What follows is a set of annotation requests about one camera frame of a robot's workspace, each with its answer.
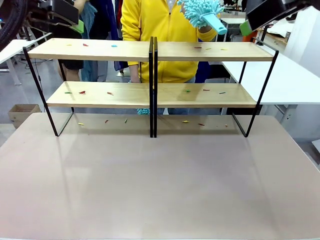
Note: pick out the large white table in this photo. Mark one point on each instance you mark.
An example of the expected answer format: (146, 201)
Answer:
(282, 82)

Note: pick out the white crumpled sheet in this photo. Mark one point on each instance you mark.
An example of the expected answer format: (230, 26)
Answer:
(280, 27)

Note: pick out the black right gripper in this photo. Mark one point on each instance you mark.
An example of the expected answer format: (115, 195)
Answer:
(300, 5)

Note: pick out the orange box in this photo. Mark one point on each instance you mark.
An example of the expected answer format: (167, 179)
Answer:
(247, 37)

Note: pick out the person in yellow hoodie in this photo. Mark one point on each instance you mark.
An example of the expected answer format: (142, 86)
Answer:
(160, 30)

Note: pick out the person's right forearm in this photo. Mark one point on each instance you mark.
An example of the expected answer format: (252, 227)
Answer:
(134, 73)

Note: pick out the person's left hand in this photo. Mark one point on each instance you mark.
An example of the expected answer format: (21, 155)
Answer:
(206, 29)

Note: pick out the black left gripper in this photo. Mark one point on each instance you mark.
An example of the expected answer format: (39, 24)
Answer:
(45, 6)

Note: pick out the bystander in black shorts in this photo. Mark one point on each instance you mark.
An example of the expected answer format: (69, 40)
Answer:
(71, 62)

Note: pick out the dark blue hanging jacket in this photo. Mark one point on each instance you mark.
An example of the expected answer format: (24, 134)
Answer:
(106, 20)

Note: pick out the black clamp pole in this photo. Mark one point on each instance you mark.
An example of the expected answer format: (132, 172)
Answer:
(262, 35)

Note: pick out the cardboard box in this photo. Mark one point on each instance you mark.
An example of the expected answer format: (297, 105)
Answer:
(22, 115)

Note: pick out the wooden two-tier shelf black frame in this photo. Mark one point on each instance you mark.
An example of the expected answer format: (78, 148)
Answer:
(212, 51)
(95, 50)

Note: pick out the white background desk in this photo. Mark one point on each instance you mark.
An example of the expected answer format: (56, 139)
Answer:
(233, 21)

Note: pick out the white side table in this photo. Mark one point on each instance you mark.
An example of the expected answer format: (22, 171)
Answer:
(15, 47)

